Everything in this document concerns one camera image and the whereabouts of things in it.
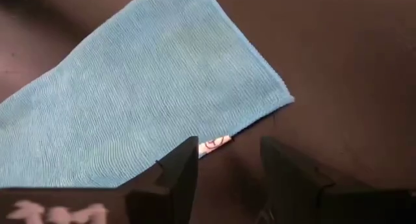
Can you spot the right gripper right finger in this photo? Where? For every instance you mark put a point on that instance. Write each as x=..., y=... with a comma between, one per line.
x=292, y=185

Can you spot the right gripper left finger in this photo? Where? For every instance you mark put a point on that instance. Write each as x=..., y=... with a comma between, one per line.
x=178, y=181

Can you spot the teal microfiber towel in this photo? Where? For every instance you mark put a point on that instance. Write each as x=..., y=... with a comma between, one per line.
x=146, y=87

